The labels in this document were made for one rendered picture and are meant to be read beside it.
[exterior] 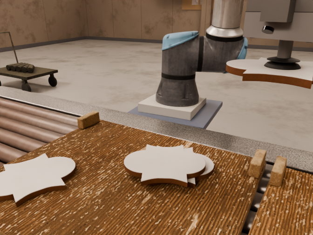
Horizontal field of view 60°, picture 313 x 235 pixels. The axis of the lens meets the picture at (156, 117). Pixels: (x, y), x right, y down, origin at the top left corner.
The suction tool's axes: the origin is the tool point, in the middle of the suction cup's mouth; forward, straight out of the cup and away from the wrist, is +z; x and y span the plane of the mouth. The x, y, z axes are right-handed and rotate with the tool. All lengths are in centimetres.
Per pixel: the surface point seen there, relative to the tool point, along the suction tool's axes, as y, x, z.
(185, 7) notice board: -617, 694, -8
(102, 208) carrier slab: -13.6, -19.5, 18.1
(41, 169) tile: -27.8, -22.3, 17.1
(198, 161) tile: -10.3, -2.3, 16.2
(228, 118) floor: -140, 226, 111
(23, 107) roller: -70, -11, 20
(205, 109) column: -39, 38, 25
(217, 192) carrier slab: -4.5, -4.7, 18.1
